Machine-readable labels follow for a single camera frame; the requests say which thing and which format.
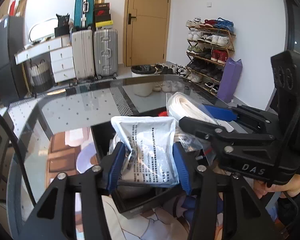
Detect oval mirror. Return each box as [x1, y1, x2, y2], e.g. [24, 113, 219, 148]
[28, 17, 59, 43]

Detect wooden shoe rack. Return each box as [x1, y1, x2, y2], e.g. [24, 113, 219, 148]
[186, 25, 237, 94]

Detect shoe rack with shoes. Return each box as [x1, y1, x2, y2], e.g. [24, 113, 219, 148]
[186, 17, 235, 94]

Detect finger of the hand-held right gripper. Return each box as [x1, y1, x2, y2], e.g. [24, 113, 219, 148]
[179, 117, 277, 147]
[204, 104, 280, 133]

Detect purple bag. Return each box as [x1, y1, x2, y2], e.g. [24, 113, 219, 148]
[217, 57, 243, 103]

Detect woven laundry basket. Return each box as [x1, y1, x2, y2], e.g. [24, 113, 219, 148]
[29, 59, 53, 93]

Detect wooden door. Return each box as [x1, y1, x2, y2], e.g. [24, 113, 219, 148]
[124, 0, 172, 68]

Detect printed cartoon desk mat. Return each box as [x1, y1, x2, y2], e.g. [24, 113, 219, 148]
[47, 127, 278, 240]

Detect white cloth bundle clear bag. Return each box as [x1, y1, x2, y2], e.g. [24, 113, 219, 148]
[166, 92, 235, 133]

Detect white suitcase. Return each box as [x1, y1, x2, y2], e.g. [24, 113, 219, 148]
[71, 29, 95, 81]

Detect teal suitcase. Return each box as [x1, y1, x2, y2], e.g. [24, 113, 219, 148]
[74, 0, 96, 29]

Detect flat cardboard boxes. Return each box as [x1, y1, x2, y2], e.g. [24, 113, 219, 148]
[0, 0, 13, 28]

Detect trash bin black liner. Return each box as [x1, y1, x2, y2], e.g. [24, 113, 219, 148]
[131, 65, 157, 97]

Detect cluster of floor shoes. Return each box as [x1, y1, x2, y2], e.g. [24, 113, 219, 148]
[154, 64, 191, 77]

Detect black cardboard box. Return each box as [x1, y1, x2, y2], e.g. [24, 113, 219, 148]
[91, 122, 215, 221]

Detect white green plastic packet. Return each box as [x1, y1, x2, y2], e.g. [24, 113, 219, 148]
[111, 116, 181, 187]

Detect brown cardboard sheet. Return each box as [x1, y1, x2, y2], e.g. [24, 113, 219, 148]
[16, 0, 28, 17]

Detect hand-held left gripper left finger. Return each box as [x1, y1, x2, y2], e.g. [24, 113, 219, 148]
[22, 142, 127, 240]

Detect grey side table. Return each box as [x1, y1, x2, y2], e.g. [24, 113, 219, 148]
[0, 124, 16, 191]

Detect silver suitcase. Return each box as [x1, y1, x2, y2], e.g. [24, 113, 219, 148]
[93, 28, 119, 79]

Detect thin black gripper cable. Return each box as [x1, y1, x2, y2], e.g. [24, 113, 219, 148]
[265, 119, 300, 220]

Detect white dresser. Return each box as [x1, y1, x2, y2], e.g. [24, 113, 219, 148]
[14, 35, 74, 84]

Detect person's right hand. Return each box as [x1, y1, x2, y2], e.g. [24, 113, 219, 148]
[252, 174, 300, 200]

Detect black paper bag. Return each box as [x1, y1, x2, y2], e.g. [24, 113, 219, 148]
[54, 13, 71, 37]

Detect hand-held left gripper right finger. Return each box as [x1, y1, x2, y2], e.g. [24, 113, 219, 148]
[172, 142, 288, 240]

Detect black refrigerator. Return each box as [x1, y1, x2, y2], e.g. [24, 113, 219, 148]
[0, 16, 26, 107]

